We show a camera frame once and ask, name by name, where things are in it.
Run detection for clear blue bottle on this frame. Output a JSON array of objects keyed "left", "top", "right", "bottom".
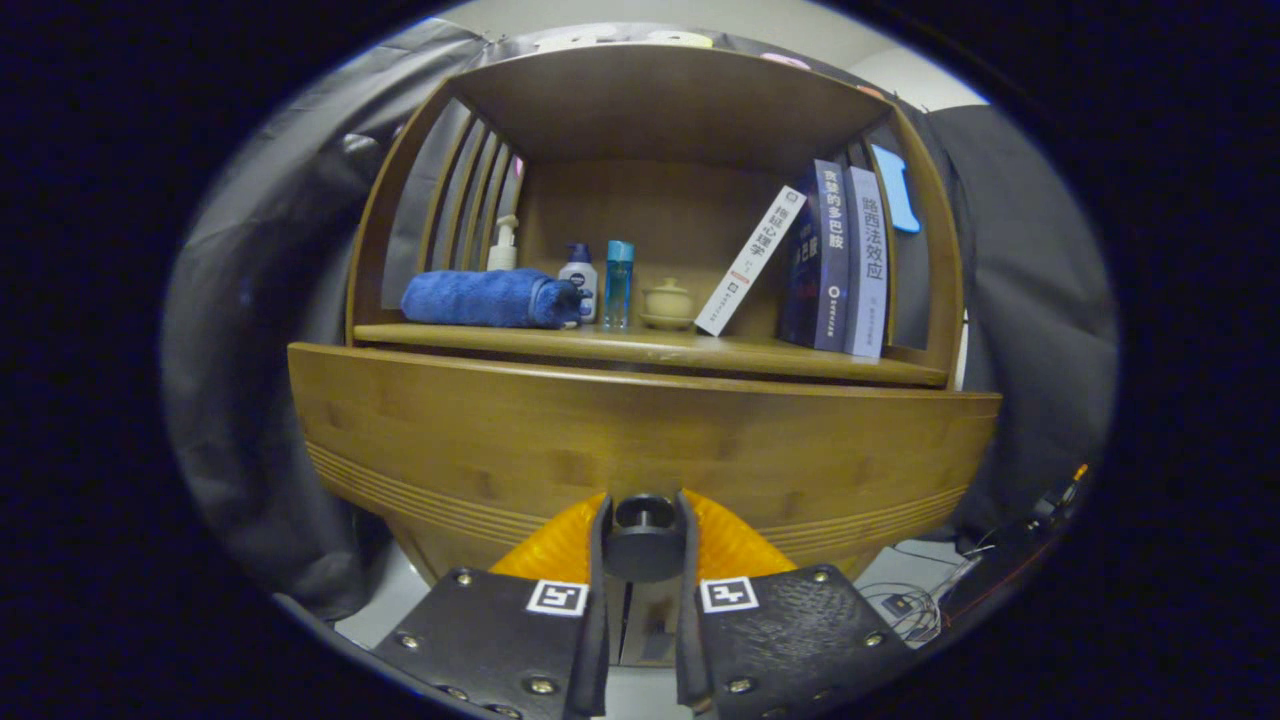
[{"left": 602, "top": 239, "right": 636, "bottom": 331}]

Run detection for dark equipment with cables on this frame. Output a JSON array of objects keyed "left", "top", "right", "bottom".
[{"left": 940, "top": 462, "right": 1091, "bottom": 611}]

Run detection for white bottle with blue cap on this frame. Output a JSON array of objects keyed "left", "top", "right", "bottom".
[{"left": 557, "top": 242, "right": 599, "bottom": 324}]

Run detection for pale purple book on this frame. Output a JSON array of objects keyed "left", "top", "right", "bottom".
[{"left": 843, "top": 165, "right": 891, "bottom": 360}]

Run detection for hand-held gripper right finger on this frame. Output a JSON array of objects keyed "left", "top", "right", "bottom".
[{"left": 675, "top": 488, "right": 916, "bottom": 720}]

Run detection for white book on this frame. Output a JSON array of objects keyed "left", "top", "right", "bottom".
[{"left": 694, "top": 185, "right": 808, "bottom": 338}]

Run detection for wooden cabinet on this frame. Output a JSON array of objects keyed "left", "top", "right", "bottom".
[{"left": 287, "top": 42, "right": 1003, "bottom": 669}]

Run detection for wooden drawer with black knob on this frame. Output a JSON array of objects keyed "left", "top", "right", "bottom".
[{"left": 287, "top": 342, "right": 1003, "bottom": 583}]

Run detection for white pump bottle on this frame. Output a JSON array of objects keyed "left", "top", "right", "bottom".
[{"left": 486, "top": 213, "right": 521, "bottom": 272}]

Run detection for wooden countertop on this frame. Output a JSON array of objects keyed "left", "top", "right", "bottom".
[{"left": 352, "top": 320, "right": 951, "bottom": 389}]

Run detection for thin floor cables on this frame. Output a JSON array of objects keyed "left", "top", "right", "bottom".
[{"left": 860, "top": 540, "right": 986, "bottom": 641}]

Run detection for dark blue book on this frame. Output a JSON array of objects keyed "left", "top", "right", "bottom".
[{"left": 778, "top": 158, "right": 853, "bottom": 353}]

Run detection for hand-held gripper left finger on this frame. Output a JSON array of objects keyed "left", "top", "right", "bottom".
[{"left": 372, "top": 490, "right": 613, "bottom": 720}]

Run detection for beige lidded tea cup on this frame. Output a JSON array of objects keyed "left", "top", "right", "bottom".
[{"left": 640, "top": 277, "right": 696, "bottom": 332}]

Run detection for blue folded towel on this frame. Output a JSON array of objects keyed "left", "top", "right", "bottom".
[{"left": 400, "top": 267, "right": 591, "bottom": 330}]

